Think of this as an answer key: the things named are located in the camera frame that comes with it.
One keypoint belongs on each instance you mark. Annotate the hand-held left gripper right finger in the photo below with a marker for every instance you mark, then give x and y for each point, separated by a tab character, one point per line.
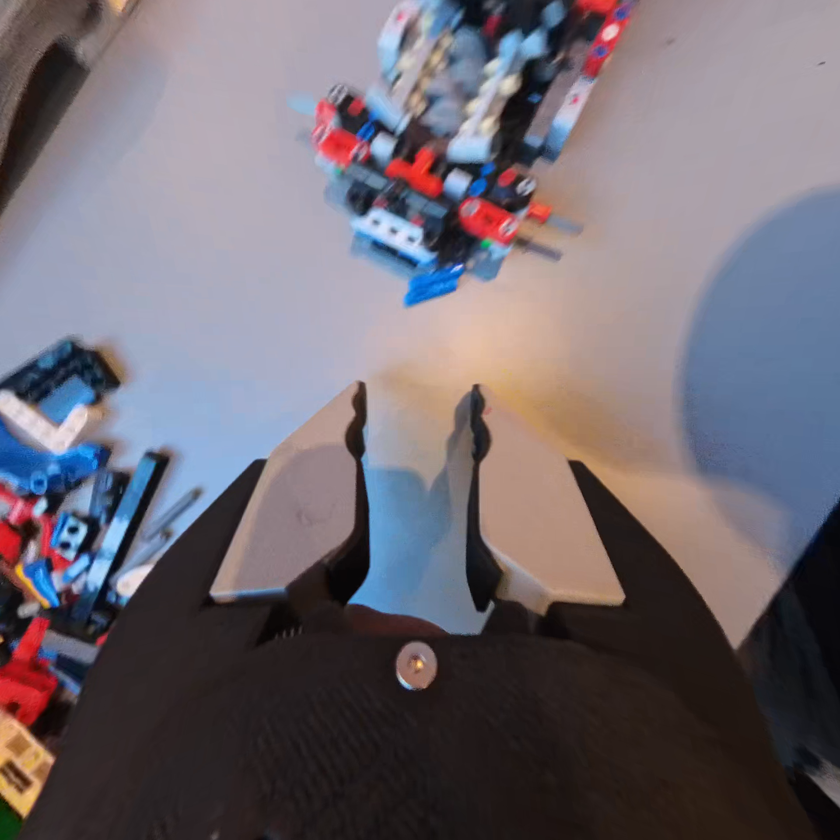
544	525

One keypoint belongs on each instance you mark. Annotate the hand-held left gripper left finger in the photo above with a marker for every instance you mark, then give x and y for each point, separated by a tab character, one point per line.
295	518

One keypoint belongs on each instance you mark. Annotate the blue toy pin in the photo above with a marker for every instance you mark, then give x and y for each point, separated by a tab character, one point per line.
433	285

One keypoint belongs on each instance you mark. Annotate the toy brick car model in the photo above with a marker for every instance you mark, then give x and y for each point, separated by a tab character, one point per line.
459	118

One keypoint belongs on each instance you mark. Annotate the grey desk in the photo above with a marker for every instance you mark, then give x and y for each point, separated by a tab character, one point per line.
229	295

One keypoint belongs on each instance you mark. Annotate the pile of loose toy bricks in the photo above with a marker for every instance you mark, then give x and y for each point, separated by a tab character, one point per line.
52	512

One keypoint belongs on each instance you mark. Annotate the green storage bin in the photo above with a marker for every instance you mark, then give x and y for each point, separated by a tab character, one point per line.
8	820

